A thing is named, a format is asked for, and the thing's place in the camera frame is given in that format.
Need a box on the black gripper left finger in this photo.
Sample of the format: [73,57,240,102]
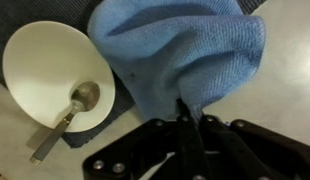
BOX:
[82,100,209,180]

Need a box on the small white plate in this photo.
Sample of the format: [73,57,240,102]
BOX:
[2,21,116,132]

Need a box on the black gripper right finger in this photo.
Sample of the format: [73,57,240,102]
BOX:
[199,115,310,180]

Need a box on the blue towel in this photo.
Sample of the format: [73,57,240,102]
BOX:
[87,0,266,119]

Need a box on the metal spoon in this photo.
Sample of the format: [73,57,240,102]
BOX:
[30,82,100,165]

